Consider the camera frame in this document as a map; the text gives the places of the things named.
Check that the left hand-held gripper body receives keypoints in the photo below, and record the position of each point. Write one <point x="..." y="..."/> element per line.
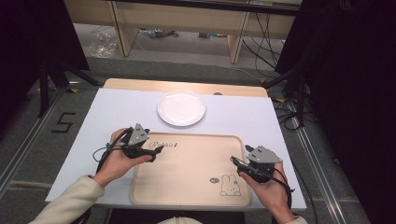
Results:
<point x="137" y="137"/>

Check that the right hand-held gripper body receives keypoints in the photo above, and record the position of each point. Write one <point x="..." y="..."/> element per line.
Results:
<point x="263" y="157"/>

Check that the person's left hand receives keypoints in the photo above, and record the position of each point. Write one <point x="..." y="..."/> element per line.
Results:
<point x="116" y="165"/>

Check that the person's right hand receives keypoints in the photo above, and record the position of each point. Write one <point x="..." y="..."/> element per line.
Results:
<point x="272" y="194"/>

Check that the beige tray with rabbit drawing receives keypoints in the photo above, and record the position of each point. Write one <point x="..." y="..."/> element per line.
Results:
<point x="190" y="177"/>

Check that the white table mat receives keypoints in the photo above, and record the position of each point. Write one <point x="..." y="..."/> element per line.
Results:
<point x="93" y="124"/>

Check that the white round plate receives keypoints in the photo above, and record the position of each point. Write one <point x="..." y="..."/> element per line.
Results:
<point x="181" y="108"/>

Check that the light wooden table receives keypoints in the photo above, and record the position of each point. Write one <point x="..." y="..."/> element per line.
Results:
<point x="174" y="85"/>

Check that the black metal stand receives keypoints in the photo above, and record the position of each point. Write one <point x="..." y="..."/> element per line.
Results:
<point x="44" y="90"/>
<point x="300" y="99"/>

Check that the person's cream clothing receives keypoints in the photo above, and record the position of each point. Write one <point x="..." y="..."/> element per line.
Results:
<point x="179" y="221"/>

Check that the clear plastic bag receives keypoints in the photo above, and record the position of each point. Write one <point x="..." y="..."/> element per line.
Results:
<point x="102" y="45"/>

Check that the dark clutter under desk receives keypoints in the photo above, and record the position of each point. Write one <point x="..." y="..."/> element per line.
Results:
<point x="157" y="32"/>

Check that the black curtain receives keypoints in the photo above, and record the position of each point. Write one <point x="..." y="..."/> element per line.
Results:
<point x="351" y="93"/>
<point x="28" y="46"/>

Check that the light wooden desk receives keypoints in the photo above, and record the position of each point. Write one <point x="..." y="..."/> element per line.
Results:
<point x="186" y="18"/>

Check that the metal floor rail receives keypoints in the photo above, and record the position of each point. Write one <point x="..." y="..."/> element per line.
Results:
<point x="320" y="180"/>
<point x="25" y="149"/>

